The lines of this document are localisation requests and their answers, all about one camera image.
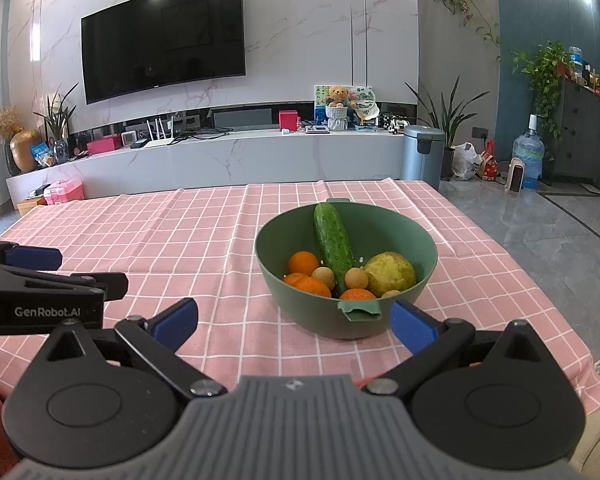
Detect hanging green vine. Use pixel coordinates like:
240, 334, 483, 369
427, 0, 503, 61

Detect pink checked tablecloth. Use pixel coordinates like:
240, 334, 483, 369
0, 178, 600, 411

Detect white plastic bag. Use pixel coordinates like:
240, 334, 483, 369
451, 142, 482, 181

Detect grey blue trash can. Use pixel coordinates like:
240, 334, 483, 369
401, 125, 446, 192

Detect grey drawer cabinet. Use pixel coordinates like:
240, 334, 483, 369
550, 77, 600, 186

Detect black television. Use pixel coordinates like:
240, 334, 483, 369
81, 0, 247, 106

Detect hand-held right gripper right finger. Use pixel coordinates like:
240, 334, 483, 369
362, 298, 551, 395

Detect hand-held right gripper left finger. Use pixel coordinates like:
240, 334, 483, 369
32, 298, 228, 400

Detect flat pink box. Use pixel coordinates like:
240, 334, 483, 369
86, 135, 123, 156

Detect small white heater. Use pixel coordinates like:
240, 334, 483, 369
506, 157, 526, 194

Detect potted long-leaf plant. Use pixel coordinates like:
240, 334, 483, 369
33, 82, 80, 161

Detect white marble television cabinet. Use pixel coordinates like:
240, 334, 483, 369
6, 125, 421, 206

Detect brown teddy bear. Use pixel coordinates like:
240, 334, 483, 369
326, 85, 352, 108

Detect red gift bag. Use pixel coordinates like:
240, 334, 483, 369
476, 140, 499, 182

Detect green painting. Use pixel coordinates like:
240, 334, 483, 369
314, 85, 353, 123

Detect round painted fan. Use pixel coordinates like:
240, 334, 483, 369
348, 85, 381, 123

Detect cucumber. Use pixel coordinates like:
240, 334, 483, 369
313, 202, 357, 295

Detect yellow green round fruit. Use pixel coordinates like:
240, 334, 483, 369
363, 251, 417, 297

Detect water bottle with pump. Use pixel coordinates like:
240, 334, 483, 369
511, 114, 546, 191

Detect cardboard box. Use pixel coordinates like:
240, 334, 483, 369
16, 197, 48, 217

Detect green bowl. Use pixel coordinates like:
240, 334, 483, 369
254, 198, 439, 340

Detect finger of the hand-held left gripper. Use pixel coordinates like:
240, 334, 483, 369
2, 242, 63, 272
45, 272, 129, 303

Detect potted snake plant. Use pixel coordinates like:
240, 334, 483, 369
405, 76, 491, 179

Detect blue snack bag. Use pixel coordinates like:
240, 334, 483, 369
30, 142, 56, 167

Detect black cables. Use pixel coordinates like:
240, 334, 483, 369
175, 127, 233, 139

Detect pink storage box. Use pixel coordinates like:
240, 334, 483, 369
45, 179, 84, 206

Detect black speaker bar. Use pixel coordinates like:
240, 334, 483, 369
211, 106, 273, 129

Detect potted green vine plant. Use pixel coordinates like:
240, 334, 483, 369
510, 42, 576, 141

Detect white router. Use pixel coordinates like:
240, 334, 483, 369
144, 116, 176, 149

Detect brown vase with dried flowers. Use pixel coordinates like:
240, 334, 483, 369
0, 106, 43, 173

